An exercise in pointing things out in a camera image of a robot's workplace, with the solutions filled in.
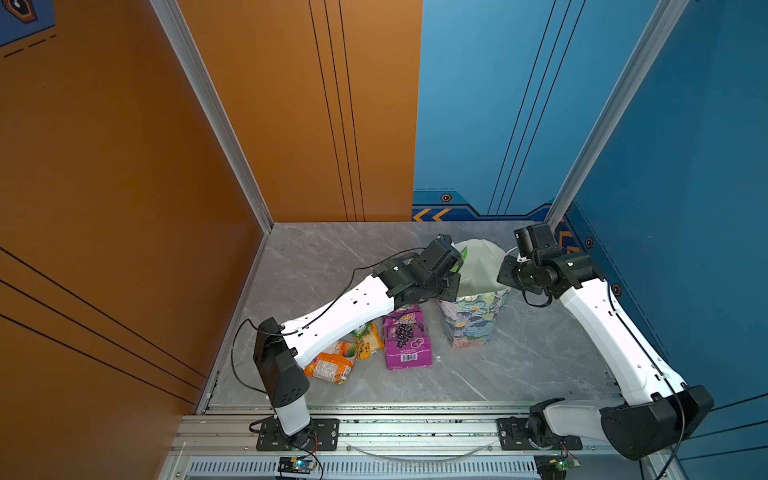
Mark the green Lays chips bag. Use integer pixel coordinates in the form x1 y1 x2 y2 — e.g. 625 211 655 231
455 246 468 271

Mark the colourful white paper bag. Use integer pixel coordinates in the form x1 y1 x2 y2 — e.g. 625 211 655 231
438 239 511 349

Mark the purple grape candy bag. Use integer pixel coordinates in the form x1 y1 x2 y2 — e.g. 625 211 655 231
382 305 433 371

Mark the orange snack bag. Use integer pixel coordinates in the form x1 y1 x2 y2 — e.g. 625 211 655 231
304 340 358 384

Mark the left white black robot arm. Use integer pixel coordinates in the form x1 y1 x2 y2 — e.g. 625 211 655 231
253 234 463 438

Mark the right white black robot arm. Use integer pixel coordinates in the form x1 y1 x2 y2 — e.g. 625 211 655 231
498 253 714 460

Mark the small orange yellow snack pack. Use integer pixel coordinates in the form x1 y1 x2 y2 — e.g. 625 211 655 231
352 321 385 360

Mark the right green circuit board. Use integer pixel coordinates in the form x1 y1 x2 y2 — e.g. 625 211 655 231
534 455 581 480

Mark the green circuit board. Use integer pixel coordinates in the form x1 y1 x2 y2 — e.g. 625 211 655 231
275 456 320 479
534 455 581 480

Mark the left green circuit board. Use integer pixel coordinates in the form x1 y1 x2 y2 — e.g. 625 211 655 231
275 456 320 479

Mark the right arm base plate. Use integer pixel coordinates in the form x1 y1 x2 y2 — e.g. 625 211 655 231
496 416 583 451

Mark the aluminium rail frame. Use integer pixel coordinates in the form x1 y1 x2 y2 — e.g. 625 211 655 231
158 402 685 479

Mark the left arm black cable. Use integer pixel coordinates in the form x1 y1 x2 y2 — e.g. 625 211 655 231
230 247 427 397

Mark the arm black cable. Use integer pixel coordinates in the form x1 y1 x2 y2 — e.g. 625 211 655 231
230 247 427 397
518 281 688 480

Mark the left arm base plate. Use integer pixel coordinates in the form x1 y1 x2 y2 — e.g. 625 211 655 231
249 417 340 452

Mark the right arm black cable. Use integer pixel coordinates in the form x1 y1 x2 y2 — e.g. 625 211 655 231
518 281 688 480

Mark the right aluminium corner post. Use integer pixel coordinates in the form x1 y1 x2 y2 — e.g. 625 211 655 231
545 0 689 232

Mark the aluminium corner post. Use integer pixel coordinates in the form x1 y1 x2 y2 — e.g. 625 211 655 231
545 0 689 232
149 0 274 235

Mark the left aluminium corner post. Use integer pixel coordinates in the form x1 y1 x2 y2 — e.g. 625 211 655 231
149 0 274 235

